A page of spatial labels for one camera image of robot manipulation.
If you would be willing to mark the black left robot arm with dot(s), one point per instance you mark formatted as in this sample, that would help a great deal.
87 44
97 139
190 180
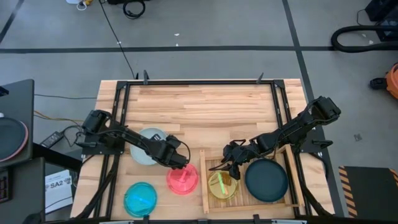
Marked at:
124 133

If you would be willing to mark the dark plate with pink rim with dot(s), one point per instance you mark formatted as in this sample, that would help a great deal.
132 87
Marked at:
11 138

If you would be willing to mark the dark navy plate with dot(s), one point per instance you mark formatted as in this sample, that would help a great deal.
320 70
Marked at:
266 180

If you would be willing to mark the black equipment box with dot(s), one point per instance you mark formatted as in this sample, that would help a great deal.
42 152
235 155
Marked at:
382 9

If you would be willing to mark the black table clamp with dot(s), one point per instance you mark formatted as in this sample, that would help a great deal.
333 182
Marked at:
256 219
145 219
145 77
260 78

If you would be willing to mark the black mat with hazard stripes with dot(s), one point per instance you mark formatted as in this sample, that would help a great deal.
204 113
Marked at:
367 193

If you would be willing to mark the wooden slatted shelf rack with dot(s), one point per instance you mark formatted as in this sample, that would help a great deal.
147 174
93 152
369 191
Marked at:
248 202

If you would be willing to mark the yellow translucent plate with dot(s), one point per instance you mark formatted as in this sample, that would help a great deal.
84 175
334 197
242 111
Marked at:
220 189

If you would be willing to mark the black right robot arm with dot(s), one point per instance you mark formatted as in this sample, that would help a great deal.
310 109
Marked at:
295 127

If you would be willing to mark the orange shop vacuum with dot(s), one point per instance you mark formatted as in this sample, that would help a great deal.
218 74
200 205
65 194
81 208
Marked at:
392 81

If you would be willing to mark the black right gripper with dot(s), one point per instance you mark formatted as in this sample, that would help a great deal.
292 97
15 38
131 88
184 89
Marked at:
239 154

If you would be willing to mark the black power adapter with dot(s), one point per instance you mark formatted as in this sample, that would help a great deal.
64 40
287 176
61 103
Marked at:
52 139

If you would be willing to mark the black keypad device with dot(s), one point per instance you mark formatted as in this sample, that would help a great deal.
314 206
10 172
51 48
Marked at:
4 186

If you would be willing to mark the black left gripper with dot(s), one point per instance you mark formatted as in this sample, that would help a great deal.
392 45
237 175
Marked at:
168 151

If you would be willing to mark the red translucent plate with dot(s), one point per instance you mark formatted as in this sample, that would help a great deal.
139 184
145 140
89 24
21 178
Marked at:
183 183

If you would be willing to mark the teal translucent plate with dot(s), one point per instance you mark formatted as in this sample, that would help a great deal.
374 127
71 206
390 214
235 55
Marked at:
140 199

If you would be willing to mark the pale blue plate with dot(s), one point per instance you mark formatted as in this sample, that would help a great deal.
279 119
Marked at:
140 155

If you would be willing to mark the white SA2 paper sheet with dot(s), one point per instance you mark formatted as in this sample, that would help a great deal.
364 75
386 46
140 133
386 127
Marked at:
59 193

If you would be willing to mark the dark grey side table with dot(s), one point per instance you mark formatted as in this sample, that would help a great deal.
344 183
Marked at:
18 99

